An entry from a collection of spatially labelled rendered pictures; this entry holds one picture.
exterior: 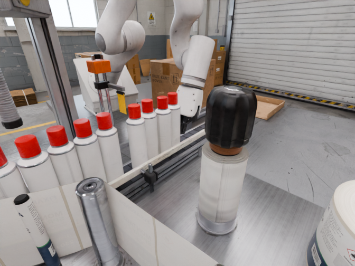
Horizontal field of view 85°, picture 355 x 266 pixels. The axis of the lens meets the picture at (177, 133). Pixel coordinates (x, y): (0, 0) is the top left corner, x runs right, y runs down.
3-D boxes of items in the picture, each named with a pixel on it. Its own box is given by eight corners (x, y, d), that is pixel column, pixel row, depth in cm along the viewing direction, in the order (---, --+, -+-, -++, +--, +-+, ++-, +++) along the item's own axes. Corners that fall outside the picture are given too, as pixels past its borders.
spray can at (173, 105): (174, 153, 68) (173, 96, 59) (162, 148, 71) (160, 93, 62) (183, 146, 72) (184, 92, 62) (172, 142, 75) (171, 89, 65)
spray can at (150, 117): (147, 165, 62) (142, 104, 52) (140, 158, 66) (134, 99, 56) (161, 160, 64) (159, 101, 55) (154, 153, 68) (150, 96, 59)
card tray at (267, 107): (267, 120, 107) (268, 113, 105) (224, 109, 122) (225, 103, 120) (283, 106, 126) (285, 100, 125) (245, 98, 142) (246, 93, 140)
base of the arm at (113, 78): (98, 101, 110) (104, 83, 95) (81, 73, 111) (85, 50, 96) (127, 92, 121) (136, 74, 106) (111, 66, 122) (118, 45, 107)
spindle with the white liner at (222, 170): (223, 244, 39) (248, 100, 25) (188, 218, 44) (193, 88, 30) (243, 216, 45) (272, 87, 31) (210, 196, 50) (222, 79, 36)
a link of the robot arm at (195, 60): (176, 74, 69) (191, 75, 62) (185, 35, 67) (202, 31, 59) (194, 79, 74) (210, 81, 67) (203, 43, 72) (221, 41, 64)
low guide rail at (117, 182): (14, 249, 36) (10, 243, 35) (12, 245, 37) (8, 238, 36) (252, 106, 107) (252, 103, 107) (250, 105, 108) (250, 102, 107)
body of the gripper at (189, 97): (175, 79, 68) (168, 111, 71) (198, 84, 62) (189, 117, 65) (187, 83, 74) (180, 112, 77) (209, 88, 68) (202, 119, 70)
